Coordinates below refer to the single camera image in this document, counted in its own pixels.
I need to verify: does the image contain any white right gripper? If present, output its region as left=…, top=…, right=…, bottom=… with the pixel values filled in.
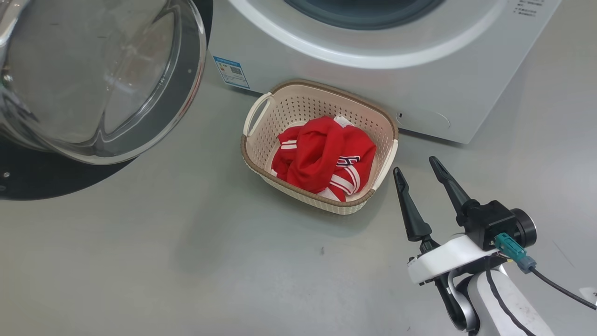
left=393, top=156, right=500, bottom=285

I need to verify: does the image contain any red garment with white stripes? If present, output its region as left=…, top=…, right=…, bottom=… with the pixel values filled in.
left=271, top=117, right=348, bottom=194

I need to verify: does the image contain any grey washing machine door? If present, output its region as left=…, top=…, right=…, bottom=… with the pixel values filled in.
left=0, top=0, right=214, bottom=201

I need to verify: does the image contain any white front-load washing machine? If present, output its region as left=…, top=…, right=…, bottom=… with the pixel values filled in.
left=208, top=0, right=562, bottom=144

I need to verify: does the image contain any cream perforated laundry basket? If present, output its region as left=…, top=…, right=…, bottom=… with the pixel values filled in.
left=240, top=79, right=399, bottom=215

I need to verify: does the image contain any blue white energy label sticker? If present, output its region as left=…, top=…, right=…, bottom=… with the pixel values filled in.
left=213, top=56, right=251, bottom=90

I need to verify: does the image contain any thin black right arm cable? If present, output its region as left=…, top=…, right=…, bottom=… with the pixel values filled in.
left=485, top=268, right=537, bottom=336

